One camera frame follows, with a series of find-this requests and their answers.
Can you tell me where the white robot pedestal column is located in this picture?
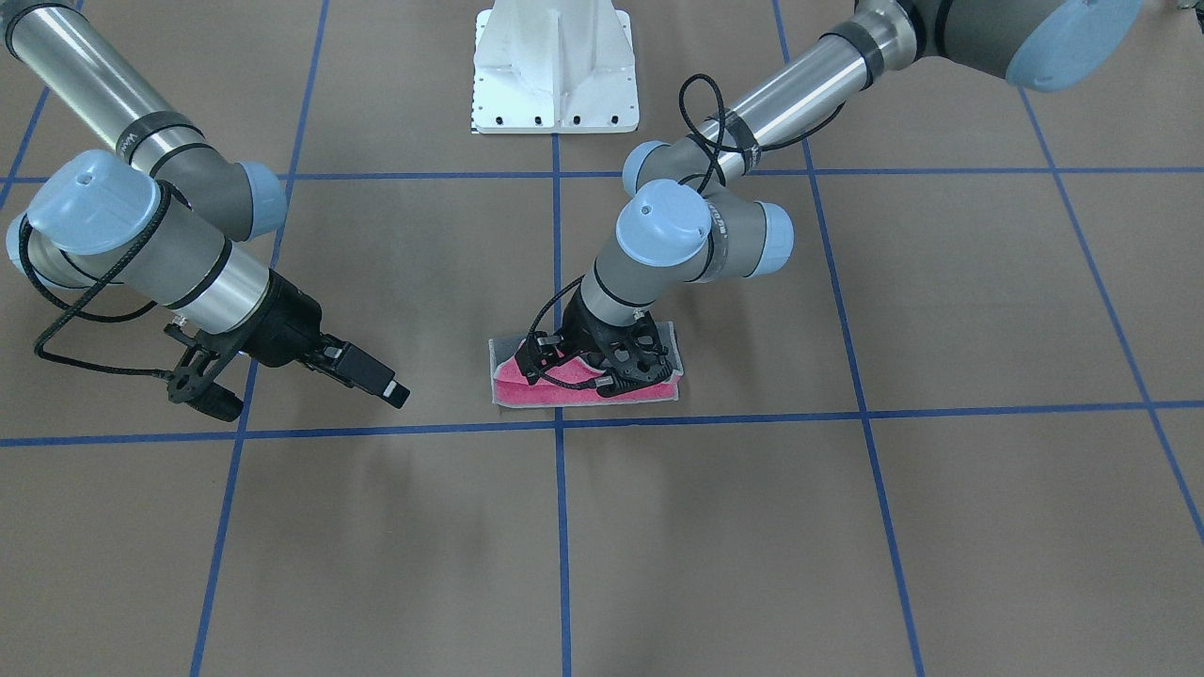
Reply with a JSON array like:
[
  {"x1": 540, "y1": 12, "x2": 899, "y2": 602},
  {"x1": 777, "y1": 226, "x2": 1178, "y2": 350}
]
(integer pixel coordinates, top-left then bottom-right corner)
[{"x1": 470, "y1": 1, "x2": 641, "y2": 134}]

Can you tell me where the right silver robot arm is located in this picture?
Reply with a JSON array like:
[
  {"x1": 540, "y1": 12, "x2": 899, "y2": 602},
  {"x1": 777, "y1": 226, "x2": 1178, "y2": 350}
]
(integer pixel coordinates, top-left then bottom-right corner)
[{"x1": 2, "y1": 1, "x2": 409, "y2": 420}]

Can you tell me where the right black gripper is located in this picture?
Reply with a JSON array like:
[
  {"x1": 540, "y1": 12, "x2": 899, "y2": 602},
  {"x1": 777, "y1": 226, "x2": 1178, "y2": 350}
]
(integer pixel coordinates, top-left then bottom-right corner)
[{"x1": 165, "y1": 270, "x2": 411, "y2": 420}]

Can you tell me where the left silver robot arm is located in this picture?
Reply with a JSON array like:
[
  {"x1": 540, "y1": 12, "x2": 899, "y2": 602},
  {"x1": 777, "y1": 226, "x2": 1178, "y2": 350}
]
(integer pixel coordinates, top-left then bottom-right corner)
[{"x1": 492, "y1": 1, "x2": 1141, "y2": 407}]

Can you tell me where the pink towel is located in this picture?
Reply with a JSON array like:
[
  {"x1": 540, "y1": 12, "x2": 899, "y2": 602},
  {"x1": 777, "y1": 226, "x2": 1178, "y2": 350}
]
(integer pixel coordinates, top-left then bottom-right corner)
[{"x1": 486, "y1": 322, "x2": 684, "y2": 410}]

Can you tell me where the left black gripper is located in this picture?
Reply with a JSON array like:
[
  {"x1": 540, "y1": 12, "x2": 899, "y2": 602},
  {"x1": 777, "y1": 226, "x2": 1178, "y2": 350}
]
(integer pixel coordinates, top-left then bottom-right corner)
[{"x1": 515, "y1": 301, "x2": 673, "y2": 394}]

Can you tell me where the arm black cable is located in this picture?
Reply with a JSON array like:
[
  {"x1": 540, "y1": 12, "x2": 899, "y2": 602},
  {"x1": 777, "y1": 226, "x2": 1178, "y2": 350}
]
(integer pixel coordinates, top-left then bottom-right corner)
[
  {"x1": 19, "y1": 183, "x2": 189, "y2": 379},
  {"x1": 677, "y1": 73, "x2": 848, "y2": 189}
]

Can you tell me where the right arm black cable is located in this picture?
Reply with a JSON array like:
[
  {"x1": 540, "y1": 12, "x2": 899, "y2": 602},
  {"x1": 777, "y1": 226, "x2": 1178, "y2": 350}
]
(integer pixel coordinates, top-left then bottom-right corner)
[{"x1": 19, "y1": 183, "x2": 189, "y2": 379}]

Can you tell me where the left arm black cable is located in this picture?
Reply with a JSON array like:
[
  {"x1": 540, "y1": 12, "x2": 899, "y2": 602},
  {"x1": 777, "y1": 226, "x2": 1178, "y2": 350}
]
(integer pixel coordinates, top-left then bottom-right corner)
[{"x1": 677, "y1": 73, "x2": 848, "y2": 189}]

